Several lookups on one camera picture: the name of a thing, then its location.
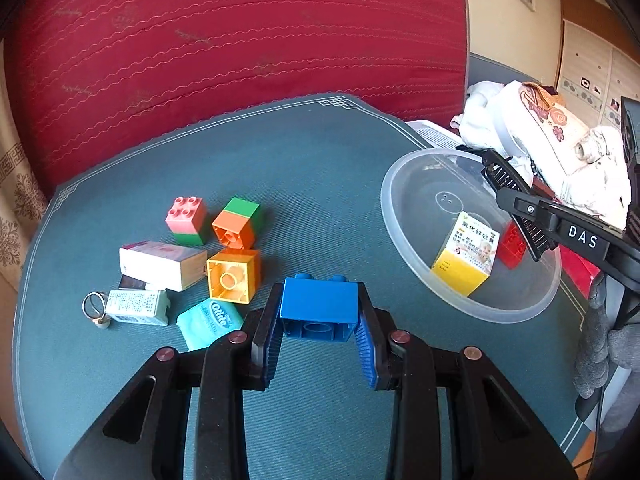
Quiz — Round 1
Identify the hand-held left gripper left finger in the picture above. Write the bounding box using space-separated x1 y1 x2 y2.
52 282 283 480

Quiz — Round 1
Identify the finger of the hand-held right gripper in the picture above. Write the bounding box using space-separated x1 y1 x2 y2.
481 149 535 192
509 210 559 263

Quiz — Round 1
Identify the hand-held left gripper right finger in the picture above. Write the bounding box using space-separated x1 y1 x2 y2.
352 285 581 480

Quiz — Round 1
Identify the red toy brick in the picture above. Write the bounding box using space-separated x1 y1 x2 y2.
496 220 528 270

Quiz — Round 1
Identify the blue toy brick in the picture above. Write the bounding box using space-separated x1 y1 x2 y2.
279 274 362 345

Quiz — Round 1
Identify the teal tissue packet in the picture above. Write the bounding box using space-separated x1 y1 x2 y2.
176 297 246 351

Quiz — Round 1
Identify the yellow orange toy brick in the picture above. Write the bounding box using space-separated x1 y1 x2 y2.
206 247 262 305

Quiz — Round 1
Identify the clear plastic bowl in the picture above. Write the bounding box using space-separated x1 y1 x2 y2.
380 148 562 324

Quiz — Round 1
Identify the orange and green brick stack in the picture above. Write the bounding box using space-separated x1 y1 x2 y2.
211 198 262 251

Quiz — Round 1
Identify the pink and white carton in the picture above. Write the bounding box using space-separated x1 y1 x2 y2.
119 241 208 292

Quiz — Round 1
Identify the small white printed box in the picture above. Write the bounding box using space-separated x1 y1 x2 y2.
106 287 172 327

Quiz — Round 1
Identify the gold ring clip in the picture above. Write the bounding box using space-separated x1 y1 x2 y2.
82 291 111 331

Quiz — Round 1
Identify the teal mat covered desktop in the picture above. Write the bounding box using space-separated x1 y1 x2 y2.
12 92 596 480

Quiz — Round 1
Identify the person's right hand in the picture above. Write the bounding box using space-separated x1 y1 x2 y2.
572 272 640 433

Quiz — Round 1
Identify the red floral blanket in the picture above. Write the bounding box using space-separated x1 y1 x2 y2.
557 247 605 302

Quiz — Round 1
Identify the white clothes pile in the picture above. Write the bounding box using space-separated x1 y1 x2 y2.
450 80 633 222

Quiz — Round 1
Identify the floral patterned quilt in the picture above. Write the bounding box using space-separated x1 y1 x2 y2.
500 81 592 187

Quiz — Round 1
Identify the yellow and white medicine box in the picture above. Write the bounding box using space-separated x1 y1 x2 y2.
431 211 501 298

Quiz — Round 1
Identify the white slatted heater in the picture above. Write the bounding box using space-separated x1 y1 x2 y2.
405 119 468 149

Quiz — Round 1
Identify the wooden wardrobe with white doors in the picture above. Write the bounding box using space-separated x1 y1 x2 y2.
552 0 640 132

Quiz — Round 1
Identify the pink and green brick stack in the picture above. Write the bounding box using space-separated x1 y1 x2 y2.
165 196 208 247

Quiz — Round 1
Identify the beige patterned curtain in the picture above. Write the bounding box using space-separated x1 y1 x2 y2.
0 40 51 311

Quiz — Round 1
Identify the red quilted mattress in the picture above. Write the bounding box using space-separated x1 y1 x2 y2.
2 0 472 202

